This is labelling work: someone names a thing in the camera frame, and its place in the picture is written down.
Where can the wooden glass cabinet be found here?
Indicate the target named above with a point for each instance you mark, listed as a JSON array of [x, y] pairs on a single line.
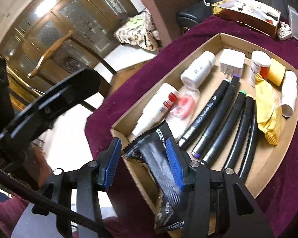
[[29, 27]]

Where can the black foil snack packet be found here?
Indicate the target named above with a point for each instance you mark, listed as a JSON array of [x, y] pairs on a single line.
[[150, 148]]

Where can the white power strip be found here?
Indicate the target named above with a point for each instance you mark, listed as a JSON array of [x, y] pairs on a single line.
[[284, 31]]

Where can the black marker green cap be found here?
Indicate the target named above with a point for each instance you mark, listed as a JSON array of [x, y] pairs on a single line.
[[225, 132]]

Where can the yellow roll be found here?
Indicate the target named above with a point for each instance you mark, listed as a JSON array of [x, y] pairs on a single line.
[[276, 72]]

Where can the black marker purple cap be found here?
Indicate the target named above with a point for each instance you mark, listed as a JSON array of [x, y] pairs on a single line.
[[217, 118]]

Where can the floral cushion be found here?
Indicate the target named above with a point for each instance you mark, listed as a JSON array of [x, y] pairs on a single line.
[[141, 31]]

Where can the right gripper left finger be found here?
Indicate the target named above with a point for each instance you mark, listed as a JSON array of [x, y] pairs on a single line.
[[77, 191]]

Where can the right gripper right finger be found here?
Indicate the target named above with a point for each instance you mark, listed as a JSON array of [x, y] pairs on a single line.
[[238, 214]]

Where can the large grey box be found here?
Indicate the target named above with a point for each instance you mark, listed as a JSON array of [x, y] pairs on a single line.
[[293, 15]]

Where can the white bottle green label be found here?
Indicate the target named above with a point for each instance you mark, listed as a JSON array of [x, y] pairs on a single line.
[[289, 93]]

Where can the black marker grey cap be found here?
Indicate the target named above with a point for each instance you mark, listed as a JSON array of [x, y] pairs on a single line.
[[199, 122]]

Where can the yellow snack packet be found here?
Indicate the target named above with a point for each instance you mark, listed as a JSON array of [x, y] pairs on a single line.
[[270, 120]]

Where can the brown armchair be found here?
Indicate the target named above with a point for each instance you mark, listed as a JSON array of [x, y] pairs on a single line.
[[164, 15]]

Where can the maroon table cloth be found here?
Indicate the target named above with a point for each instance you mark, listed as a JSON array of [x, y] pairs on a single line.
[[279, 200]]

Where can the orange label pill bottle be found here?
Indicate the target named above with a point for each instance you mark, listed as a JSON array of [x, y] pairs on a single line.
[[260, 64]]

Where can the wooden chair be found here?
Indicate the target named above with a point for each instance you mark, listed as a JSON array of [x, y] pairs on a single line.
[[64, 57]]

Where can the brown cardboard tray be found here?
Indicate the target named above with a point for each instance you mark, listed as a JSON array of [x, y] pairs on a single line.
[[267, 157]]

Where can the white red tube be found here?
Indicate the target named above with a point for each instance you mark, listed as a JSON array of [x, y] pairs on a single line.
[[161, 104]]

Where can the white charger plug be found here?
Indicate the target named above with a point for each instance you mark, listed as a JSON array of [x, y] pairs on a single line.
[[232, 62]]

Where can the white pill bottle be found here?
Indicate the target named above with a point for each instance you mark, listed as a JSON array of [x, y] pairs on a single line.
[[198, 70]]

